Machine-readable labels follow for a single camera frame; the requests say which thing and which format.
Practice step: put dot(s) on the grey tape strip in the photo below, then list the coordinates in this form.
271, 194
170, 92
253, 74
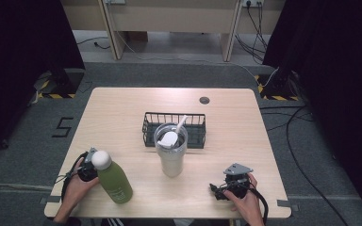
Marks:
52, 199
284, 203

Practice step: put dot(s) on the person's left hand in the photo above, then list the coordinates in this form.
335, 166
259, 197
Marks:
74, 188

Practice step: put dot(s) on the person's right hand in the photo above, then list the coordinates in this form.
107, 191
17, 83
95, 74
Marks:
250, 204

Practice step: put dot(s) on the stand base with striped tape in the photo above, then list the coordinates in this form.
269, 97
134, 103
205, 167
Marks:
72, 81
276, 89

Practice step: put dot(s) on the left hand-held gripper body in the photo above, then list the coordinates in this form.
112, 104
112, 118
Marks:
87, 172

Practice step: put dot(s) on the white wall socket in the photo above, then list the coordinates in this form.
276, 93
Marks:
253, 2

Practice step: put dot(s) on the beige desk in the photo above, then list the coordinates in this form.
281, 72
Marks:
169, 15

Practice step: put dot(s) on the black curtain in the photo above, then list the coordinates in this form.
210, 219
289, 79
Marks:
19, 62
336, 78

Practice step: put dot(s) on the green bottle with white cap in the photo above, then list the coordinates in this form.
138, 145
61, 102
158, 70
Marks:
114, 183

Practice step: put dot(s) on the person's dark striped pants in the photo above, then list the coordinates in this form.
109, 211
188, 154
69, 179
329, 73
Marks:
138, 222

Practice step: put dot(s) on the grey table grommet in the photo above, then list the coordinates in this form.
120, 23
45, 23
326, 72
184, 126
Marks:
204, 100

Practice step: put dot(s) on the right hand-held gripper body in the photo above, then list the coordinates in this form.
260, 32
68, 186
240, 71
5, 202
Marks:
237, 182

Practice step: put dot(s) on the white tumbler with straw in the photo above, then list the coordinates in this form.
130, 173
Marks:
171, 157

